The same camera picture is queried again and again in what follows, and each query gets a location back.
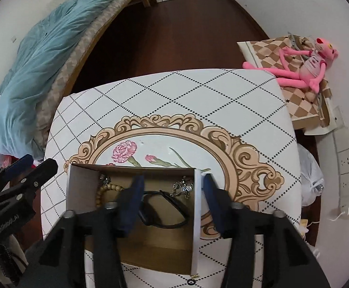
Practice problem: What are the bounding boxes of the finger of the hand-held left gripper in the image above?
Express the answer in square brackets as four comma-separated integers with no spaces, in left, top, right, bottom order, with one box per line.
[0,158,59,206]
[0,154,35,193]

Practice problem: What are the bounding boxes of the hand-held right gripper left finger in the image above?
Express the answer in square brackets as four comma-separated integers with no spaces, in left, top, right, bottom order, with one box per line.
[24,174,146,288]

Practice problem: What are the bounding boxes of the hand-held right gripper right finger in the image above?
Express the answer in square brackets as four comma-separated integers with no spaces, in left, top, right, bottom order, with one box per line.
[203,173,332,288]

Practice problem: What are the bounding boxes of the cardboard jewelry box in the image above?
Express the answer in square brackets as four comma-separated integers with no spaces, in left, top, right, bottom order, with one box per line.
[65,162,205,276]

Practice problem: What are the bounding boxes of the white plastic bag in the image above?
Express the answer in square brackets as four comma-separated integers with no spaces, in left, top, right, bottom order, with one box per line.
[297,143,325,207]

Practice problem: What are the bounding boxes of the light blue quilt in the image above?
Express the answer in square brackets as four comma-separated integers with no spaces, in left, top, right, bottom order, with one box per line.
[0,0,118,170]

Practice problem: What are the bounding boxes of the white power strip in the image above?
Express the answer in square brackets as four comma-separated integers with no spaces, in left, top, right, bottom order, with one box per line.
[340,172,349,209]

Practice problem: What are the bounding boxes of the brown chequered pillow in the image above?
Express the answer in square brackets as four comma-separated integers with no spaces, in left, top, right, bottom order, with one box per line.
[237,35,333,130]

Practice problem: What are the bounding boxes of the pink plush toy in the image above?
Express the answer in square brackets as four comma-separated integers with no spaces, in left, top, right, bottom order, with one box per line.
[242,37,340,93]

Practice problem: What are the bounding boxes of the wooden bead bracelet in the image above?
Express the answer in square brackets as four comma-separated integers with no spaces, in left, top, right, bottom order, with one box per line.
[95,183,126,210]

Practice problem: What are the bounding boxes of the silver chain jewellery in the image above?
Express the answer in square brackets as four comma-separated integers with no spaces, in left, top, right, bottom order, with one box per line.
[171,178,195,199]

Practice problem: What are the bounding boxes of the black cord bracelet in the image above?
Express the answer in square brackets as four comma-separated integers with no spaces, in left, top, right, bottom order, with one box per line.
[138,190,190,227]

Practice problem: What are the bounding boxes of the wooden bed frame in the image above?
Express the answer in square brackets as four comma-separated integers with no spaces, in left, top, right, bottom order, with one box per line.
[68,0,151,96]

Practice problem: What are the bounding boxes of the white charger with cable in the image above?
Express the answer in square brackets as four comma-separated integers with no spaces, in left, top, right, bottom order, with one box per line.
[327,204,349,222]

